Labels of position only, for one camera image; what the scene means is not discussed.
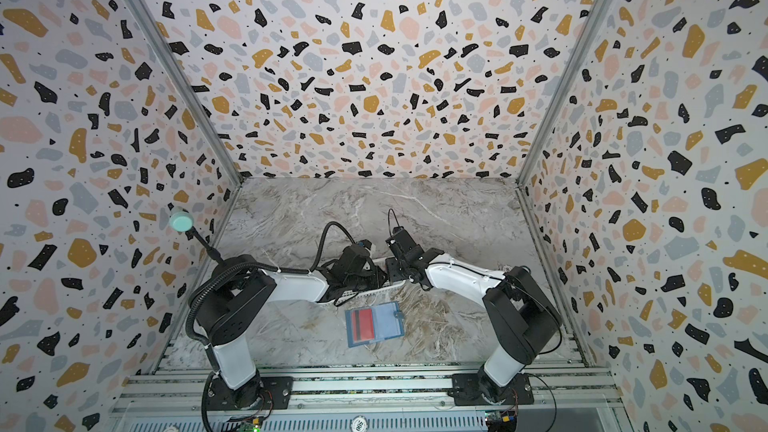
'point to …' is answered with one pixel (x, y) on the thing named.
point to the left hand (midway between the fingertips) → (395, 274)
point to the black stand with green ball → (182, 220)
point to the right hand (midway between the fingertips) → (394, 261)
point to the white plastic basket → (359, 293)
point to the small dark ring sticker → (526, 268)
